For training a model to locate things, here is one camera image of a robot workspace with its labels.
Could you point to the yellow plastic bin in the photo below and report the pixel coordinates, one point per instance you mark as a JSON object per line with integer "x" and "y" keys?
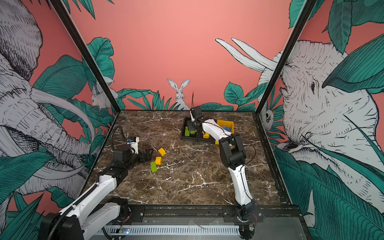
{"x": 229, "y": 124}

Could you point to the green lego mid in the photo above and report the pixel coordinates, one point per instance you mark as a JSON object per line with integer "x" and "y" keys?
{"x": 153, "y": 167}

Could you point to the orange yellow lego front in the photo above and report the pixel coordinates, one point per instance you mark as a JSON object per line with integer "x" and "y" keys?
{"x": 206, "y": 135}

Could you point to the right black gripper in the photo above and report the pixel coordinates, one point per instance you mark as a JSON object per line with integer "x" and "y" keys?
{"x": 192, "y": 121}

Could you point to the green lego top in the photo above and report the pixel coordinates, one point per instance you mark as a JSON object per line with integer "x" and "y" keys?
{"x": 187, "y": 132}

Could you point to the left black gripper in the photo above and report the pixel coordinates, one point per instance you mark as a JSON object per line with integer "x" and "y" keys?
{"x": 148, "y": 156}

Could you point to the left black frame post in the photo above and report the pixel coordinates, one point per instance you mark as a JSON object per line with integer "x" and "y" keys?
{"x": 67, "y": 21}

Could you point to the black frame post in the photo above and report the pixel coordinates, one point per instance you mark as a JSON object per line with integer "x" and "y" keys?
{"x": 67, "y": 21}
{"x": 299, "y": 25}

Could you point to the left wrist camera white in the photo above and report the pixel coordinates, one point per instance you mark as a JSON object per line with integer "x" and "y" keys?
{"x": 133, "y": 142}

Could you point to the right black frame post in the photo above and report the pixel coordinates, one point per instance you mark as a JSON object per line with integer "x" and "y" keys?
{"x": 299, "y": 25}

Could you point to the yellow lego small left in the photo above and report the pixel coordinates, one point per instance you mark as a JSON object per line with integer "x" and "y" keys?
{"x": 158, "y": 161}

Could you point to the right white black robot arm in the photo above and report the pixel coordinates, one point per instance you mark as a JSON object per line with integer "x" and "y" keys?
{"x": 233, "y": 156}

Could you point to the white vented strip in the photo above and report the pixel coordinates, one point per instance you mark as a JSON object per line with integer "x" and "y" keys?
{"x": 183, "y": 230}

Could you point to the blue lego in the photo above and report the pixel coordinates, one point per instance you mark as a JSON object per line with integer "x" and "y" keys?
{"x": 227, "y": 129}

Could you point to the black bin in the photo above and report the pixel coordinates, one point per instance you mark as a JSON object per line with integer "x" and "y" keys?
{"x": 193, "y": 134}
{"x": 210, "y": 140}

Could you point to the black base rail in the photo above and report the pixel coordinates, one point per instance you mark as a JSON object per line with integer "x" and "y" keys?
{"x": 228, "y": 213}

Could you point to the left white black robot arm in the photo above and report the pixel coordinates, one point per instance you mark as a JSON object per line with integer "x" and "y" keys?
{"x": 81, "y": 219}

